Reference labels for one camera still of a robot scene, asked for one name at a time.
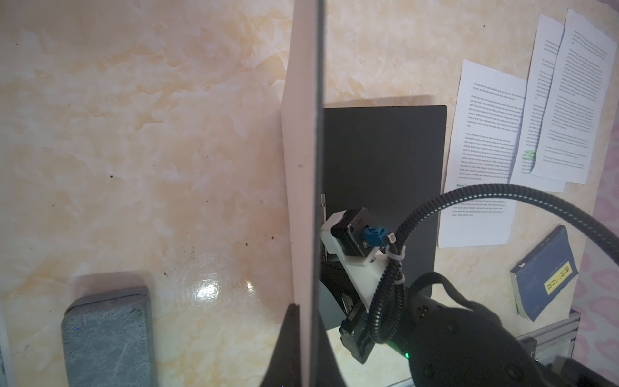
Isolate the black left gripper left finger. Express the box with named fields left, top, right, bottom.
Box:
left=260, top=304, right=301, bottom=387

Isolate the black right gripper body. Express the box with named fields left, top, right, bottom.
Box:
left=321, top=261, right=375, bottom=364

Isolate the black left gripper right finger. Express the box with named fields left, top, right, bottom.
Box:
left=316, top=312, right=346, bottom=387

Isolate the white folder with black inside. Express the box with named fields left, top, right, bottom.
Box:
left=281, top=1, right=447, bottom=386

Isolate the printed paper sheet green highlight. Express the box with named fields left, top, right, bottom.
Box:
left=438, top=61, right=526, bottom=248

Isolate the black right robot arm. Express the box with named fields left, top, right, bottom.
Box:
left=320, top=261, right=614, bottom=386

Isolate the grey sponge block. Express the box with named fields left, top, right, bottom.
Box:
left=61, top=286, right=158, bottom=386

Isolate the blue booklet with yellow label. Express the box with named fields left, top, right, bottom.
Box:
left=510, top=225, right=579, bottom=322

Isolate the right printed paper sheet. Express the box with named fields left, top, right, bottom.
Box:
left=531, top=10, right=617, bottom=184

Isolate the middle printed paper sheet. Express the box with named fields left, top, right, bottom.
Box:
left=509, top=15, right=565, bottom=193

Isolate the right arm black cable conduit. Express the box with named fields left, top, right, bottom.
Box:
left=366, top=183, right=619, bottom=345

